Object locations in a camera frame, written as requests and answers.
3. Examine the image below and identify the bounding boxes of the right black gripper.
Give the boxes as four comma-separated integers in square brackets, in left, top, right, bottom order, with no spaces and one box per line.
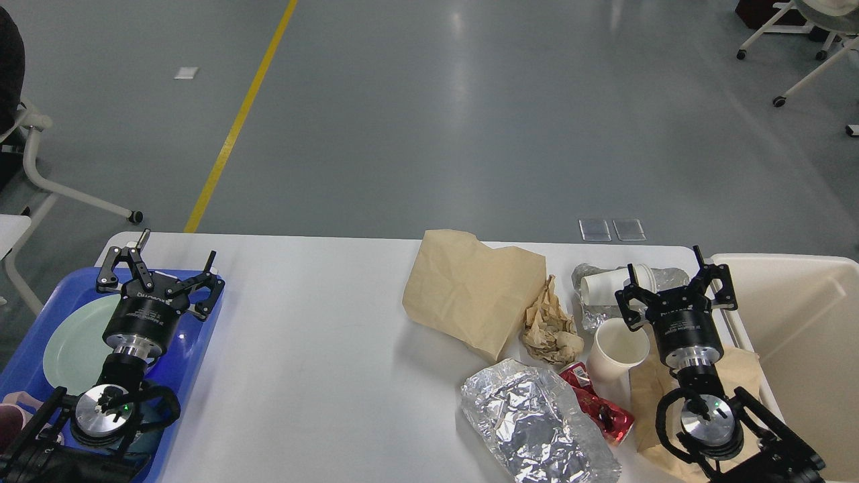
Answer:
[615,246,739,368]

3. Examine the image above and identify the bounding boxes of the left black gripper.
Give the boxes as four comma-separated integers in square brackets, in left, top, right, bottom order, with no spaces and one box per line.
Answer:
[95,229,226,360]

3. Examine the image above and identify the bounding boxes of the light green plate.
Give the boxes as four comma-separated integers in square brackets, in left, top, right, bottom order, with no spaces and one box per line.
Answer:
[43,294,162,396]

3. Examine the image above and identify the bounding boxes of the pink home mug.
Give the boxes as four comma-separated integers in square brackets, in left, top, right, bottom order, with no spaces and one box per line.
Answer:
[1,391,44,453]

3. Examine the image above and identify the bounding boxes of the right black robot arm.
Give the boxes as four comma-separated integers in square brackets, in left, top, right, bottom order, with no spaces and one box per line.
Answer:
[615,246,825,482]

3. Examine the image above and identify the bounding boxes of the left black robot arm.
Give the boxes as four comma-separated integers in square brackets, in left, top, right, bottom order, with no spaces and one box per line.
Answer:
[2,231,226,482]

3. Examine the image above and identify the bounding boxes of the brown paper bag under arm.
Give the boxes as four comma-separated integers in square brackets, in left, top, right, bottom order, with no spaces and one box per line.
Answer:
[629,347,764,482]

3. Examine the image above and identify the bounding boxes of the small crumpled foil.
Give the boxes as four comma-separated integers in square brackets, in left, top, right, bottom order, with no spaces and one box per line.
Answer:
[572,264,690,333]

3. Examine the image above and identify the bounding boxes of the upright white paper cup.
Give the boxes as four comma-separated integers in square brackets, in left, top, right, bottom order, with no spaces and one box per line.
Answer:
[585,318,651,382]

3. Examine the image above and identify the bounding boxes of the lying white paper cup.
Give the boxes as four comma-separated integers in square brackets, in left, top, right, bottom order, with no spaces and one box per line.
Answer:
[580,264,657,307]

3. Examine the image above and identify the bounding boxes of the blue plastic tray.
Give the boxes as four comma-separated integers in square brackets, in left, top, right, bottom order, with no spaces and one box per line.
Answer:
[1,267,226,482]

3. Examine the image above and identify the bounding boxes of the beige plastic bin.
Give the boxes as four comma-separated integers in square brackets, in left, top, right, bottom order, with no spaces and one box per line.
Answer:
[711,254,858,482]

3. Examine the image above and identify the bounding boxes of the dark teal home mug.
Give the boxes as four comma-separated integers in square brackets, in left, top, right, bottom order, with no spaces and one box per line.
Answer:
[127,383,181,458]

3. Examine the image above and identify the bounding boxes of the crumpled brown paper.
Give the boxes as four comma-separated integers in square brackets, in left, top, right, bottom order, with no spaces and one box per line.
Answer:
[519,274,584,365]

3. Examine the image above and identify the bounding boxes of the red snack wrapper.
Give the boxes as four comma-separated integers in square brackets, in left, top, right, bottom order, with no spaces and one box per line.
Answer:
[559,362,635,447]

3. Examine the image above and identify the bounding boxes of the white side table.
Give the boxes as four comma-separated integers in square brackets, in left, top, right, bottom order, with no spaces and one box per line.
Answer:
[1,214,44,316]

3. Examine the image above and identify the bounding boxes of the crumpled aluminium foil sheet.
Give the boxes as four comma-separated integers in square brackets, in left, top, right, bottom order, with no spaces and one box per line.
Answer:
[460,358,622,482]

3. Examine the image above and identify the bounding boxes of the large brown paper bag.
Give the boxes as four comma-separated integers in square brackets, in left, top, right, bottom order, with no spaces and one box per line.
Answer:
[402,229,548,363]

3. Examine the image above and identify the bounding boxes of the white chair base right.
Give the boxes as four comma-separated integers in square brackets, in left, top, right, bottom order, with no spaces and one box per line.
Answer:
[734,1,857,108]

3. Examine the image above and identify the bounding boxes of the white chair frame left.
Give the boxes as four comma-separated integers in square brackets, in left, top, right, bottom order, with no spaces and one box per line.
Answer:
[0,7,144,224]

